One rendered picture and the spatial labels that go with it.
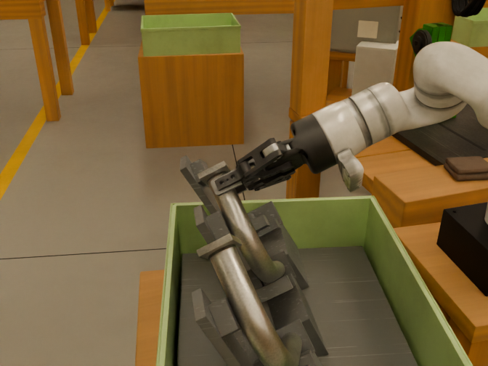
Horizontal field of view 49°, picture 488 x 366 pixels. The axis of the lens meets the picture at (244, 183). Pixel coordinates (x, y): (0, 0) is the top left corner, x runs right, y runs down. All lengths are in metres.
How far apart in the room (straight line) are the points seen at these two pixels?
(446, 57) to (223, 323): 0.41
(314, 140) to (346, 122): 0.05
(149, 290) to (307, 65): 0.88
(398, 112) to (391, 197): 0.61
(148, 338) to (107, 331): 1.21
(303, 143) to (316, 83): 1.05
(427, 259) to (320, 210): 0.24
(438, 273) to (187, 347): 0.51
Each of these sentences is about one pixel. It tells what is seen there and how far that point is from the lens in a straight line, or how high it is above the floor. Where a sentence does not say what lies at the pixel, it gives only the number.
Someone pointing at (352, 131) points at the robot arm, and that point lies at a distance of 0.69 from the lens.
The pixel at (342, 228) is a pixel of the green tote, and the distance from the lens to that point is 1.15.
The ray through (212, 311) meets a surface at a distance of 0.57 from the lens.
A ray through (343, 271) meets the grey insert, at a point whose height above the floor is 0.85.
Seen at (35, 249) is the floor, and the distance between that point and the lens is 2.80.
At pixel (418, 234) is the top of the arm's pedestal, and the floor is 0.85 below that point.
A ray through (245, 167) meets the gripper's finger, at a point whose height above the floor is 1.20.
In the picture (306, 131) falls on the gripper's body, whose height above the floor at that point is 1.24.
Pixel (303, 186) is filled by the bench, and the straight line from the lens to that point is 1.86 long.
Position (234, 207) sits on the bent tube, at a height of 1.15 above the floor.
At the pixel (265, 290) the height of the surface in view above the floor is 1.01.
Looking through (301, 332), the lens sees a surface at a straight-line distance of 0.80.
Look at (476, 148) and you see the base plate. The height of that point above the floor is 0.90.
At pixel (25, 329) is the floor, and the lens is 2.35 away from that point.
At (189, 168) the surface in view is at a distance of 0.86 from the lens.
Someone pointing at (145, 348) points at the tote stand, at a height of 0.79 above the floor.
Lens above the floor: 1.51
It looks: 28 degrees down
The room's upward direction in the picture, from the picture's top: straight up
